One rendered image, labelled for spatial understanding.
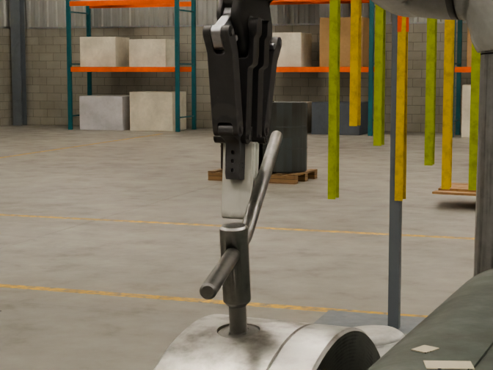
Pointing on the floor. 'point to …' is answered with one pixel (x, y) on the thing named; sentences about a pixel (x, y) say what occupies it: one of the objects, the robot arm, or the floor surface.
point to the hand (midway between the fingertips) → (240, 180)
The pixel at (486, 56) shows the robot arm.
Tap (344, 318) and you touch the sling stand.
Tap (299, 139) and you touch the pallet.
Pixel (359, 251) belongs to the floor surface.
